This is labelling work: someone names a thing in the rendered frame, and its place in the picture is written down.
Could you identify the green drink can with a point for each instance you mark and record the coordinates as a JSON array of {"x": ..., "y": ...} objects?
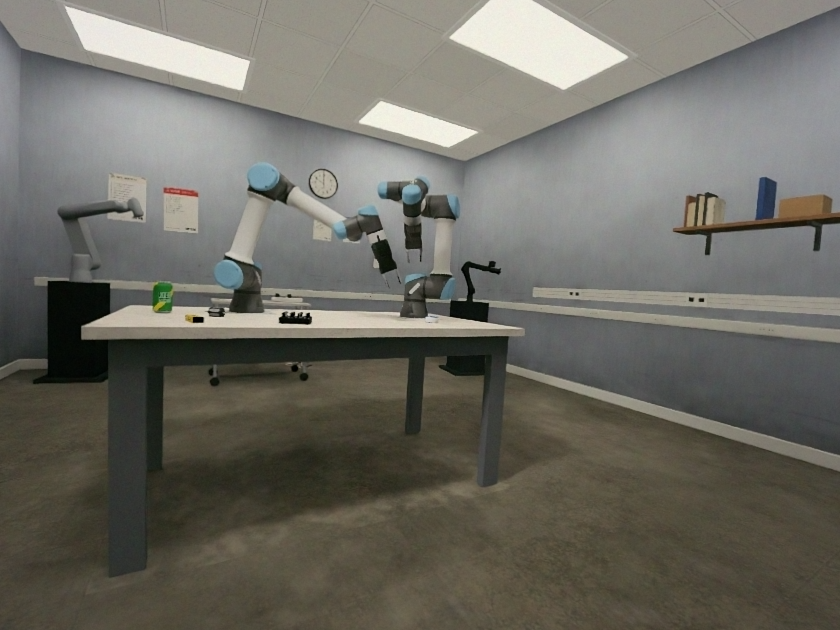
[{"x": 162, "y": 297}]

